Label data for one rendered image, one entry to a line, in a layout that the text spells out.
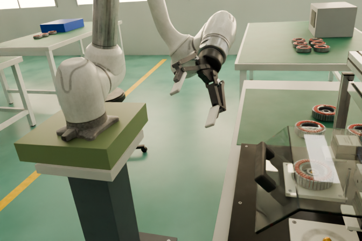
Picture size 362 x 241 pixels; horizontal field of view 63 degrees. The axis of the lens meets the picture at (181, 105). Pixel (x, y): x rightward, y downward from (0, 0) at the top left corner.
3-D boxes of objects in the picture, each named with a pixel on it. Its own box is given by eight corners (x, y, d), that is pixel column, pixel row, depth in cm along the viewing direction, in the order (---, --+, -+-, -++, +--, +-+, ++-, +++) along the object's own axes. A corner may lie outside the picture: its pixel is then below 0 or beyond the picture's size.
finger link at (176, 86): (187, 72, 75) (185, 71, 75) (179, 92, 71) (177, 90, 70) (179, 77, 77) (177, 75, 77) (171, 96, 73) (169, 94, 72)
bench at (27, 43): (3, 105, 380) (-16, 47, 350) (83, 63, 547) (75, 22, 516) (63, 108, 356) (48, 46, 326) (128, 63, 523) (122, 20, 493)
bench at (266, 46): (234, 150, 245) (234, 63, 215) (246, 78, 407) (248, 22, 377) (385, 162, 216) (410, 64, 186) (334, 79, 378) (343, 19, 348)
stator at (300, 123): (291, 137, 116) (292, 129, 114) (296, 125, 124) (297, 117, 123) (323, 143, 110) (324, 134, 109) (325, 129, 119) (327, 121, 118)
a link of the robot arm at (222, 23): (239, 47, 89) (212, 69, 99) (246, 19, 99) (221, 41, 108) (212, 24, 86) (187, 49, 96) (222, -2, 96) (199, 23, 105)
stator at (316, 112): (345, 117, 128) (346, 110, 126) (328, 125, 123) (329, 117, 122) (322, 108, 137) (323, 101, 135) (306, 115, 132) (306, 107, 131)
